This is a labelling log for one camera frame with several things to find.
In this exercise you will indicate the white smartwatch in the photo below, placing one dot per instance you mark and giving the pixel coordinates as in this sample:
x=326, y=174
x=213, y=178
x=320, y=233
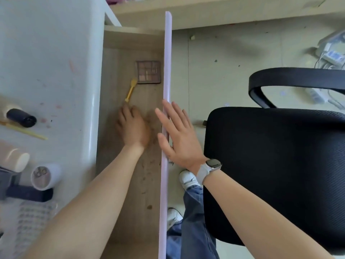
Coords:
x=209, y=168

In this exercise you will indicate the person's right middle finger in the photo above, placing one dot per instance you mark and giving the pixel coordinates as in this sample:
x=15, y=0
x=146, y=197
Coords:
x=169, y=114

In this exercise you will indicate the white power strip with plugs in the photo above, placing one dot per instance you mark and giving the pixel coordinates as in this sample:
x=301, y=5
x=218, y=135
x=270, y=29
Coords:
x=333, y=51

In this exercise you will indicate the wooden drawer with lilac front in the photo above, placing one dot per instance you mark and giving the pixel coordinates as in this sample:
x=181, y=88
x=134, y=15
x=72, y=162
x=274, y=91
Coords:
x=151, y=186

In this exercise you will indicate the black mesh office chair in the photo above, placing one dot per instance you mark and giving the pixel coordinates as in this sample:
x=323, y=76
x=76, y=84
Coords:
x=275, y=159

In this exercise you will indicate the person's left fingers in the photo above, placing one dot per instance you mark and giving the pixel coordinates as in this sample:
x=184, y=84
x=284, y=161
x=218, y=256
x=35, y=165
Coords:
x=126, y=110

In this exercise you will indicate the light wooden shelf board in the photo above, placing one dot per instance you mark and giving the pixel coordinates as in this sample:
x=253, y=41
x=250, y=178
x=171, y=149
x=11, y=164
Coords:
x=215, y=9

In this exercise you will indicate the person's left forearm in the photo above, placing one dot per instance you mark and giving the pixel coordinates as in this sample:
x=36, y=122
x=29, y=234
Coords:
x=89, y=202

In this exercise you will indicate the white sneaker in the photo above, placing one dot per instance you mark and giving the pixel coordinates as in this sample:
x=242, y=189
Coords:
x=188, y=179
x=173, y=217

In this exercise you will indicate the person's right thumb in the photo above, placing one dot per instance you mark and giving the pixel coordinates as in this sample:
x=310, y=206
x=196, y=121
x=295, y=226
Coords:
x=165, y=145

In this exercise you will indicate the small white power strip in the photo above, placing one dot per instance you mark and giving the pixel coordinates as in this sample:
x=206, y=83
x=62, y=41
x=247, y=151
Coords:
x=316, y=94

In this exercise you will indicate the person's right hand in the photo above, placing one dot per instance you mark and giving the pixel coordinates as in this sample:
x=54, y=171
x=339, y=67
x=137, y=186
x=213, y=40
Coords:
x=180, y=142

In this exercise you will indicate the brown eyeshadow palette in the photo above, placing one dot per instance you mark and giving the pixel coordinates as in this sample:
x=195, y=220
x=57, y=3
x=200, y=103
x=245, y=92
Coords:
x=148, y=72

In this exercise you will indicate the white round jar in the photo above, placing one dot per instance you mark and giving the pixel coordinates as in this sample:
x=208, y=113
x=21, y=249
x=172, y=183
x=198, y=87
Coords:
x=44, y=176

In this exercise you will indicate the beige bottle with black cap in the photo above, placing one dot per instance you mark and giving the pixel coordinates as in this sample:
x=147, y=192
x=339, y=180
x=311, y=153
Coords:
x=16, y=114

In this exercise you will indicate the yellow makeup brush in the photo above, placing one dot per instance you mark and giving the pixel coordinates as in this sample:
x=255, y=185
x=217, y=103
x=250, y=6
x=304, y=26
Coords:
x=130, y=91

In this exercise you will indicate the clear patterned packet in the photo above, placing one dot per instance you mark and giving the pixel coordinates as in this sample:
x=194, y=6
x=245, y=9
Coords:
x=32, y=226

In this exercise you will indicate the person's left hand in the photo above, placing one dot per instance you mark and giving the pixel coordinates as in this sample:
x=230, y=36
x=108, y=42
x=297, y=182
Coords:
x=133, y=129

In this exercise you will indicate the beige tube with white cap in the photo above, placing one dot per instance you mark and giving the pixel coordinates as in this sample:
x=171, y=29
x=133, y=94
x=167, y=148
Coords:
x=13, y=157

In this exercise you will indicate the person's right little finger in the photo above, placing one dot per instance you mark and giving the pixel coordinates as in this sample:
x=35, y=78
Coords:
x=188, y=122

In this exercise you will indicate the person's right forearm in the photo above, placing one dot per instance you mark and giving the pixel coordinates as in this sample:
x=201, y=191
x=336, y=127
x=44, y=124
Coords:
x=256, y=221

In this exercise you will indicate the grey box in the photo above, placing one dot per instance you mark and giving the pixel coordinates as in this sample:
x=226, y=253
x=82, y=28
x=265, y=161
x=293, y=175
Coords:
x=8, y=180

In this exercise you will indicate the blue jeans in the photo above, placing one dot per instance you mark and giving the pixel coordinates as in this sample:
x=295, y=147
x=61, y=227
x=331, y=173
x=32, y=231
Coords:
x=195, y=226

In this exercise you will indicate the thin yellow stick brush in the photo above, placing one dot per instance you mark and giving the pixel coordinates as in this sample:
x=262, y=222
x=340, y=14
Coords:
x=25, y=131

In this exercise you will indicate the black flat case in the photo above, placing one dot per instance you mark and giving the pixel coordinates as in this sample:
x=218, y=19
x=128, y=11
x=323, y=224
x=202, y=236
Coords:
x=29, y=194

